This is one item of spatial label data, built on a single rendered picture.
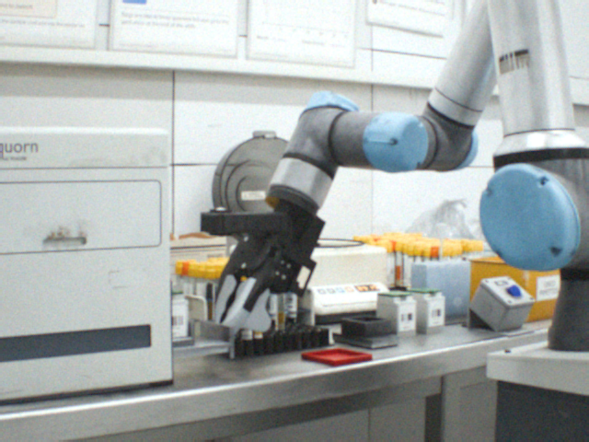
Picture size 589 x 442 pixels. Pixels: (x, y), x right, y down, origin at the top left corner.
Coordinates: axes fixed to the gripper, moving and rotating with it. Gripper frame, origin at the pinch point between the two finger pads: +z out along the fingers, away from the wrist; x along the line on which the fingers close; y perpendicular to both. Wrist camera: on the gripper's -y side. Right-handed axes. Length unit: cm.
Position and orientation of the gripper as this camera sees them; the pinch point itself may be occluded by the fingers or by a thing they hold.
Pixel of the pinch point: (220, 332)
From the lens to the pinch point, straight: 128.2
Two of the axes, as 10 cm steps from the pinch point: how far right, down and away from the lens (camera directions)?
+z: -3.9, 8.8, -2.7
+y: 6.7, 4.7, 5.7
